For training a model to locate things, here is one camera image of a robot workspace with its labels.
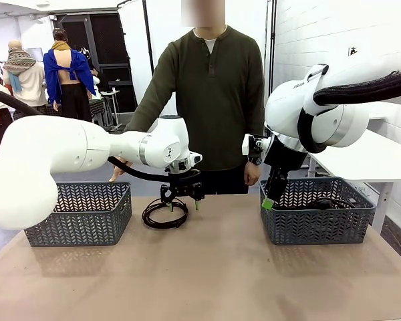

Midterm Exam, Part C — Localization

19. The person's left hand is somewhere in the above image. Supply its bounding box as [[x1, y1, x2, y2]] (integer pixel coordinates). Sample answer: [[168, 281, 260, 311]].
[[243, 162, 263, 187]]

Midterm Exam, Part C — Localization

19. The person in green sweater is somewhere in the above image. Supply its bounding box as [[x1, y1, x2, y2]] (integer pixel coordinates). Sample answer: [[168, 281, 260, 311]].
[[123, 0, 267, 195]]

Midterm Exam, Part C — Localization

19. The cluttered background desk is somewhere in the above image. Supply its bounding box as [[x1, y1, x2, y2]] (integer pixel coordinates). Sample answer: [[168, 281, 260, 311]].
[[89, 87, 123, 133]]

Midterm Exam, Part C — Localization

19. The person's right forearm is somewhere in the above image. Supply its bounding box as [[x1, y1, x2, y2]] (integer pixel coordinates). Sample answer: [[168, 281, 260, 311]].
[[124, 90, 162, 133]]

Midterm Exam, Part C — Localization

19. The white side table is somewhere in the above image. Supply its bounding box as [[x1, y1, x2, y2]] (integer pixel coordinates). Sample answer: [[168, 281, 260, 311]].
[[302, 110, 401, 235]]

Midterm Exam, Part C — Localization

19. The white backdrop screen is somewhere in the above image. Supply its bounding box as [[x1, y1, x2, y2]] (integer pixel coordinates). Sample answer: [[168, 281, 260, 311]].
[[117, 0, 275, 134]]

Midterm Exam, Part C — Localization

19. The black backdrop stand pole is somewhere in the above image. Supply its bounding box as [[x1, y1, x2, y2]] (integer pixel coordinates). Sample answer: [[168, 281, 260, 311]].
[[142, 0, 156, 76], [269, 0, 278, 91]]

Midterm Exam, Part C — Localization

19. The seated background person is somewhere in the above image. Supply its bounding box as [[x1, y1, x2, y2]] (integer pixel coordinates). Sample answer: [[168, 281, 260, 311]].
[[88, 61, 103, 93]]

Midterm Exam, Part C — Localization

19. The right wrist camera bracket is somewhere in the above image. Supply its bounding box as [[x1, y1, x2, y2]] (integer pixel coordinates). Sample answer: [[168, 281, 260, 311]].
[[241, 133, 271, 167]]

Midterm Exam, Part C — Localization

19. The person's right hand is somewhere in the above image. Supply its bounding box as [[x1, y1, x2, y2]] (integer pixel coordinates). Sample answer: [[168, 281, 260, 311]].
[[108, 159, 134, 183]]

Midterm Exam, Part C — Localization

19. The person's left forearm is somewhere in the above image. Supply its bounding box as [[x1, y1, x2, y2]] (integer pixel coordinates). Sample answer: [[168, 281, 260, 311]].
[[249, 103, 267, 136]]

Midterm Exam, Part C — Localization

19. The gray plastic lattice basket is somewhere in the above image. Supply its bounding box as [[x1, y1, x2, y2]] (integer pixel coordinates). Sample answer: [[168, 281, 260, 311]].
[[23, 181, 133, 247], [259, 176, 377, 246]]

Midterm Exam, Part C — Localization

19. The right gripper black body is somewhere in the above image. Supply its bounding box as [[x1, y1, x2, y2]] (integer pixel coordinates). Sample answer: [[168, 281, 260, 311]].
[[263, 134, 309, 182]]

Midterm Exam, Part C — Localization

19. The mannequin with blue garment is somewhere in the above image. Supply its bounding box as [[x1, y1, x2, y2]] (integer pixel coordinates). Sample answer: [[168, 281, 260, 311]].
[[42, 27, 98, 126]]

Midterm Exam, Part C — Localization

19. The mannequin with patterned scarf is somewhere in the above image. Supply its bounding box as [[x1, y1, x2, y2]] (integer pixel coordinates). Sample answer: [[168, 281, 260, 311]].
[[2, 39, 49, 116]]

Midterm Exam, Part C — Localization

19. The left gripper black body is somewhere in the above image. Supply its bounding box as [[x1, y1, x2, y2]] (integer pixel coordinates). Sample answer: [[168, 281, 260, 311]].
[[166, 169, 203, 199]]

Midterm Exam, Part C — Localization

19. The black grid partition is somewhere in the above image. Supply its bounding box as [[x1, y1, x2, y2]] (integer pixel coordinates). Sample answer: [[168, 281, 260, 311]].
[[53, 12, 138, 114]]

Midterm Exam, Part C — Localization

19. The thin black cable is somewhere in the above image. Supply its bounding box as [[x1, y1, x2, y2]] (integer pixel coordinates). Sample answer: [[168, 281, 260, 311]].
[[142, 197, 190, 229]]

